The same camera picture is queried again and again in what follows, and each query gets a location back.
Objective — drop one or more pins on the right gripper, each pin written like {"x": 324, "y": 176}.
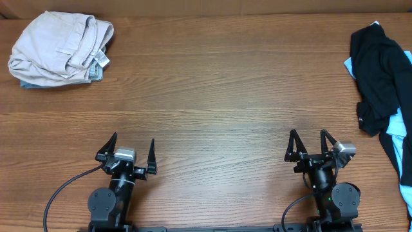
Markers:
{"x": 310, "y": 160}

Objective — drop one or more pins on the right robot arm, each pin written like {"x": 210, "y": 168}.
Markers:
{"x": 337, "y": 203}

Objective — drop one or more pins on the black t-shirt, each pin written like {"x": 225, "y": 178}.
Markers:
{"x": 383, "y": 73}

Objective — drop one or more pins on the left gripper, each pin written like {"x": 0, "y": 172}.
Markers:
{"x": 123, "y": 167}

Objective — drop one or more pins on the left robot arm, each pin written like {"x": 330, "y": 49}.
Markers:
{"x": 109, "y": 206}

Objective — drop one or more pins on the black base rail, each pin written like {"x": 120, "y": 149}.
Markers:
{"x": 274, "y": 228}

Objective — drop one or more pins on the light blue shirt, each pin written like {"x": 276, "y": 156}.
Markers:
{"x": 393, "y": 125}

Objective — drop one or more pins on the folded beige trousers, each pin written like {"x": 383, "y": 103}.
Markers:
{"x": 60, "y": 46}

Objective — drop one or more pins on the black garment under blue shirt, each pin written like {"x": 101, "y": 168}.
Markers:
{"x": 399, "y": 152}

